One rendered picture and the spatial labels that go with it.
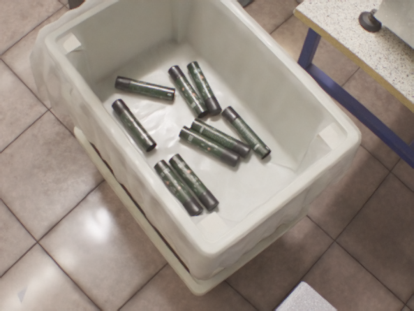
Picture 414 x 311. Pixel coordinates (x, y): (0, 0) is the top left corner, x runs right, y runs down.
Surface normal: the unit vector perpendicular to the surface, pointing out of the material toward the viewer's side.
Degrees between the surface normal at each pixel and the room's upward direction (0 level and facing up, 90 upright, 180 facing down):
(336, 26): 0
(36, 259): 0
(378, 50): 0
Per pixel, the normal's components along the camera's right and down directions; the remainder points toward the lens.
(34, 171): 0.05, -0.40
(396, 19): -0.69, 0.65
